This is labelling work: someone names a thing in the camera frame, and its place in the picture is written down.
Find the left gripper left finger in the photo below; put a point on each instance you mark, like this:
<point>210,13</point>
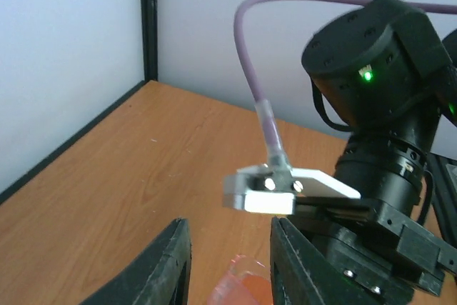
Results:
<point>160,274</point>

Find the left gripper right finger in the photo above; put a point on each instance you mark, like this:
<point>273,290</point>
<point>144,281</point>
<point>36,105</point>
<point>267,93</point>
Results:
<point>301,275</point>

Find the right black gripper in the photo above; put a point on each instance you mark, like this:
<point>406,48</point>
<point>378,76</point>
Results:
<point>389,254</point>

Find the red sunglasses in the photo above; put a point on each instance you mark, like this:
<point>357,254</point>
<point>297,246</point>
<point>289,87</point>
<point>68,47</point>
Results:
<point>247,281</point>

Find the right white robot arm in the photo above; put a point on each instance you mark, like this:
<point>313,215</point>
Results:
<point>390,78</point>

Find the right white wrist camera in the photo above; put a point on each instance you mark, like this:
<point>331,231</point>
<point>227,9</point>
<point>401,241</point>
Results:
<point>263,189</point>

